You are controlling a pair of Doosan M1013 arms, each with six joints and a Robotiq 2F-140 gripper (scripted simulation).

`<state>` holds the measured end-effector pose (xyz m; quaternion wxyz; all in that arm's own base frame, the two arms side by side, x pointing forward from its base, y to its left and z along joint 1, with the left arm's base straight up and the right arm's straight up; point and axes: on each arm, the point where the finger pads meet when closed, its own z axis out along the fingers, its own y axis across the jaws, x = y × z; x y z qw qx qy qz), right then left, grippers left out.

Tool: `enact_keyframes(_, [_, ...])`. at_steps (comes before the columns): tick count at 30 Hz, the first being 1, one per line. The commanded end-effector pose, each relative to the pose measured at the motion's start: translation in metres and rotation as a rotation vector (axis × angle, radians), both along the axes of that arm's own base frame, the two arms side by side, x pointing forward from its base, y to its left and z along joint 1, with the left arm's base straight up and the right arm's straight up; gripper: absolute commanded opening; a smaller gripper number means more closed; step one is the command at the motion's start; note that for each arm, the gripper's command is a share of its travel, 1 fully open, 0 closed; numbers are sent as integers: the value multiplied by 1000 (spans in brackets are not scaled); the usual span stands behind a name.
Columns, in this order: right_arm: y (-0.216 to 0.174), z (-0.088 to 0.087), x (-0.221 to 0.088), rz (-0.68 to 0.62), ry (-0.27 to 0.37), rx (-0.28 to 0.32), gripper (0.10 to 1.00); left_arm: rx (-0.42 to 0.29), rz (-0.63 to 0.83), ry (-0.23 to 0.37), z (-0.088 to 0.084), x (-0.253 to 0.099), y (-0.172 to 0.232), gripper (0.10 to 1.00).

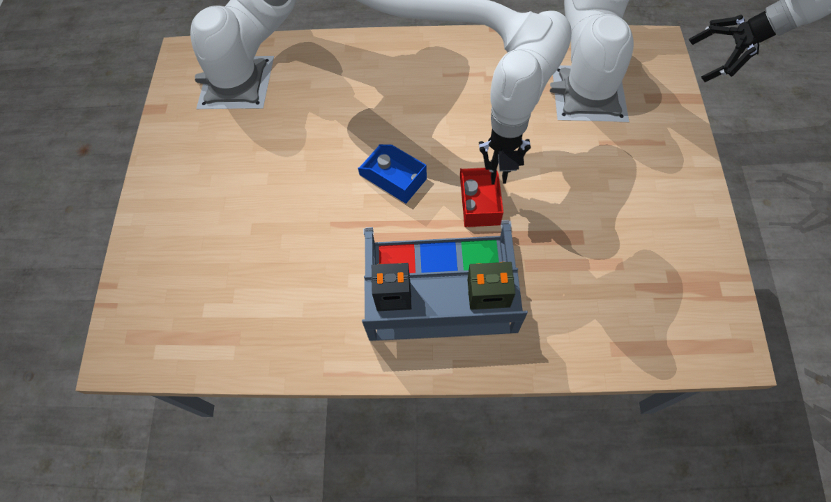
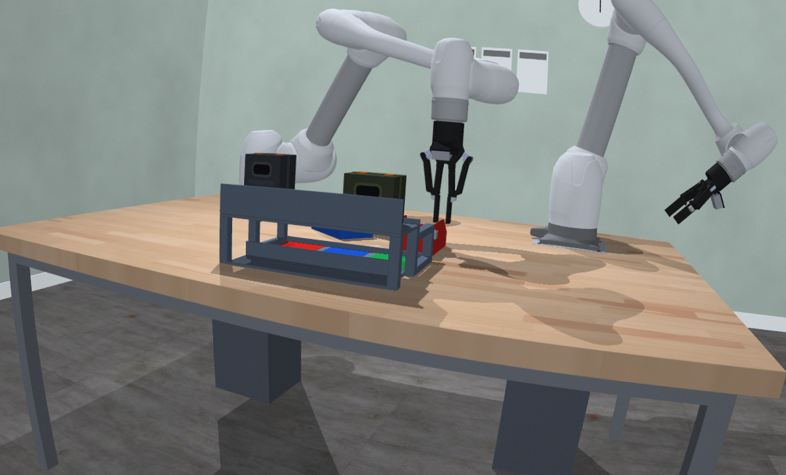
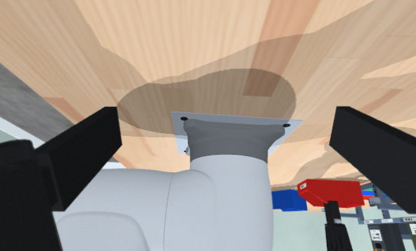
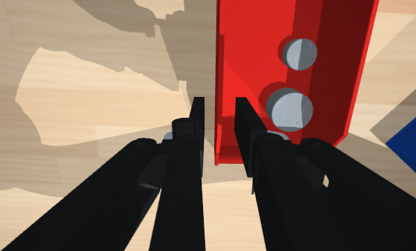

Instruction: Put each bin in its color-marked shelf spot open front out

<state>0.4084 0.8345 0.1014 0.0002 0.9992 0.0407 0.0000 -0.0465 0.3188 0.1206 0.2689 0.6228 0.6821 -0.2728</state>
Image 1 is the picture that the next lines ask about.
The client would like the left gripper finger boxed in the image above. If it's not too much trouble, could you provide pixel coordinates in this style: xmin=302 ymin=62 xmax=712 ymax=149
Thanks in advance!
xmin=689 ymin=15 xmax=745 ymax=45
xmin=701 ymin=34 xmax=758 ymax=82

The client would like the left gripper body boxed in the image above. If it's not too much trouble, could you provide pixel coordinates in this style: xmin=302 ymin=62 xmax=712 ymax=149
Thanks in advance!
xmin=733 ymin=11 xmax=776 ymax=47

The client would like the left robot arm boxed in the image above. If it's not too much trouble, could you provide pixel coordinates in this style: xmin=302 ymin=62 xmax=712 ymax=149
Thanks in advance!
xmin=550 ymin=0 xmax=831 ymax=116

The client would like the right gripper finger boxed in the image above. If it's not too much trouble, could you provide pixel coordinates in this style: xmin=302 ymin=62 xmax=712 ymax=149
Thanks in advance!
xmin=479 ymin=140 xmax=501 ymax=185
xmin=502 ymin=139 xmax=531 ymax=184

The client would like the dark grey shelf rack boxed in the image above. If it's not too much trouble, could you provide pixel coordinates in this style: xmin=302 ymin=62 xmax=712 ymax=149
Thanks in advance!
xmin=362 ymin=220 xmax=528 ymax=341

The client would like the dark green case with orange latches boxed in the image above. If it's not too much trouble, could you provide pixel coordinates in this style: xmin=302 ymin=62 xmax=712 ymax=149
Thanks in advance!
xmin=467 ymin=262 xmax=515 ymax=310

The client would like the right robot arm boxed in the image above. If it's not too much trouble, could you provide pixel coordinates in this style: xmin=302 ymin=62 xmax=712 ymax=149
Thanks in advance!
xmin=190 ymin=0 xmax=572 ymax=172

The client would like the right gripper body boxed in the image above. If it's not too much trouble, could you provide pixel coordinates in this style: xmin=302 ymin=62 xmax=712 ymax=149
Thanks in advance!
xmin=488 ymin=130 xmax=523 ymax=152

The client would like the blue bin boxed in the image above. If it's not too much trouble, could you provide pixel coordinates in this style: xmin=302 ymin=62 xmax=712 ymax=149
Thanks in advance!
xmin=358 ymin=144 xmax=427 ymax=204

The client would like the red bin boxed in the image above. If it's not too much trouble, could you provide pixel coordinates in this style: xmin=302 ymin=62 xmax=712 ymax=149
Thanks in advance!
xmin=460 ymin=168 xmax=503 ymax=227

